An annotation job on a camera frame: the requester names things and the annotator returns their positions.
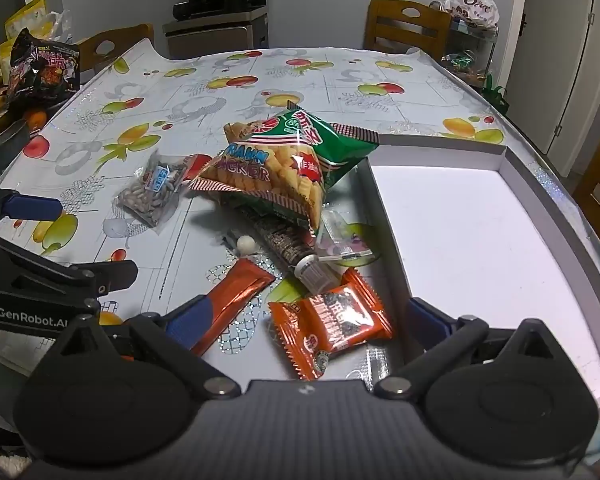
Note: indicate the green snack bag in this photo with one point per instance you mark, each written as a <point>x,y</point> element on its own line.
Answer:
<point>457,60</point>

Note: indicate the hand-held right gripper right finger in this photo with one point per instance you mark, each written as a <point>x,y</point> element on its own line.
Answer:
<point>429,320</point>

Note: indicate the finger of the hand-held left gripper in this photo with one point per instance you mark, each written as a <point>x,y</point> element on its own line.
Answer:
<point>115,275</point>
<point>35,207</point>

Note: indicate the yellow bag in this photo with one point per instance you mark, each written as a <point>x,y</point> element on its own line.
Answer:
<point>22,20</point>

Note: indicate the brown tube with white cap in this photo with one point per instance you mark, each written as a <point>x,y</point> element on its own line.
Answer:
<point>280,241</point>

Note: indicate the metal rack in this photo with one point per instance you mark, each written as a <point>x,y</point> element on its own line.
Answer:
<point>480,42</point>

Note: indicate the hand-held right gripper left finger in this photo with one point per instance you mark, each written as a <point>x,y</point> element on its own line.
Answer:
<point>190,319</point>

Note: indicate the white plastic bag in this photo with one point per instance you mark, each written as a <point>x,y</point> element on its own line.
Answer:
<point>472,5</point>

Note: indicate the silver cabinet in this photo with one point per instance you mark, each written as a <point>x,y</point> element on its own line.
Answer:
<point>215,40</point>

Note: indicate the white door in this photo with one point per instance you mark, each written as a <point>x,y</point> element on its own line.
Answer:
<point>570,50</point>

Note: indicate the orange foil stick packet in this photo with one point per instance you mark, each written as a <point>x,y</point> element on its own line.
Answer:
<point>235,295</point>

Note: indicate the clear plastic bag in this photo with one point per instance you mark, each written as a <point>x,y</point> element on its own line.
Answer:
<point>59,27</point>

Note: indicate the small clear plastic packet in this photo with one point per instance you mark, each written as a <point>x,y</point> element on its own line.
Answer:
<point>347,242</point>

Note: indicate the clear sunflower seed packet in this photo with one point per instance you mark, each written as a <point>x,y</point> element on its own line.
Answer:
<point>147,195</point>

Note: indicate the orange snack packet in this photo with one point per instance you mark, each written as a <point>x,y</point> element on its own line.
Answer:
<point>362,280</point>
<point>330,332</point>

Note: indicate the grey cardboard box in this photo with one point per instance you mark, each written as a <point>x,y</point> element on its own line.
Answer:
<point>480,240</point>

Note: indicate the black noodle packet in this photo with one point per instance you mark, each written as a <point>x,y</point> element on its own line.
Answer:
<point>40,67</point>

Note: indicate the fruit-print tablecloth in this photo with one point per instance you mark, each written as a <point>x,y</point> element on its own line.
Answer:
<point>205,110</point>

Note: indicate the round metal tin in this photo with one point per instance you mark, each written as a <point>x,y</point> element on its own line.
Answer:
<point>7,140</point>

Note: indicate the orange fruit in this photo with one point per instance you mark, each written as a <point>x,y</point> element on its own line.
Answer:
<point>35,119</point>

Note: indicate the green prawn cracker bag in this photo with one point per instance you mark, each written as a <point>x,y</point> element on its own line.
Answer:
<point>280,175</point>

